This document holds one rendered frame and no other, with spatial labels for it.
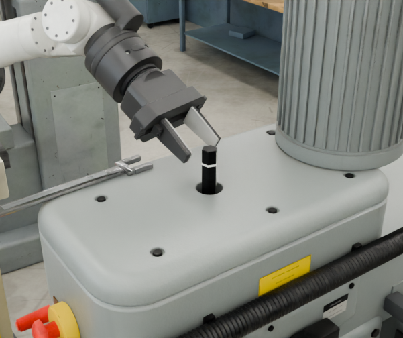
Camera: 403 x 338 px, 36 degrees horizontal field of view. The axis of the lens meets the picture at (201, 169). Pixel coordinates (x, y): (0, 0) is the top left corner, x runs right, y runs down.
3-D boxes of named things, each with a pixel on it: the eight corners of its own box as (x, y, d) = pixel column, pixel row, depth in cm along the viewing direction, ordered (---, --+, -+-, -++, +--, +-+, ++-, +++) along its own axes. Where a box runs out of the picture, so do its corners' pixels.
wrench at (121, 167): (-10, 226, 77) (-12, 220, 77) (-22, 212, 80) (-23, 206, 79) (153, 168, 90) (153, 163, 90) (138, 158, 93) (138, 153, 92)
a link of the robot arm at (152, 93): (191, 128, 93) (141, 74, 96) (216, 83, 86) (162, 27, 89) (129, 157, 84) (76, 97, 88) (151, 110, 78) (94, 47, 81)
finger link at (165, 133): (186, 164, 83) (157, 132, 84) (194, 149, 81) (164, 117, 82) (178, 169, 82) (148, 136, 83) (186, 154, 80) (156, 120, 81)
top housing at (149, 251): (120, 406, 73) (110, 300, 65) (35, 286, 91) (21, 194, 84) (388, 264, 96) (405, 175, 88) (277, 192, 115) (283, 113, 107)
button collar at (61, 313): (68, 360, 79) (63, 324, 76) (49, 332, 83) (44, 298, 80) (82, 353, 80) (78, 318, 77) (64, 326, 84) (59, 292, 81)
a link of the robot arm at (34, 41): (94, 39, 86) (20, 55, 92) (129, 46, 94) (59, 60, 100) (88, -8, 86) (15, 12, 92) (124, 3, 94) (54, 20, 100)
